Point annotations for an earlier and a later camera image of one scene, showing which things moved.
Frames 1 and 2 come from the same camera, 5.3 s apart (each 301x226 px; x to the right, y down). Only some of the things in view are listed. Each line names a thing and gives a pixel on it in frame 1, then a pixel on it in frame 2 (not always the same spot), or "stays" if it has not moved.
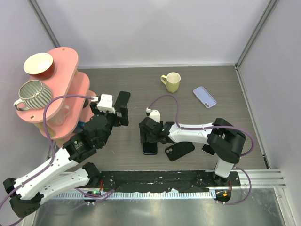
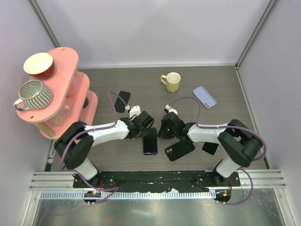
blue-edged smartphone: x=150 y=148 stays
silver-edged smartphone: x=208 y=149 stays
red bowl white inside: x=40 y=66 stays
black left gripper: x=119 y=120 to x=139 y=135
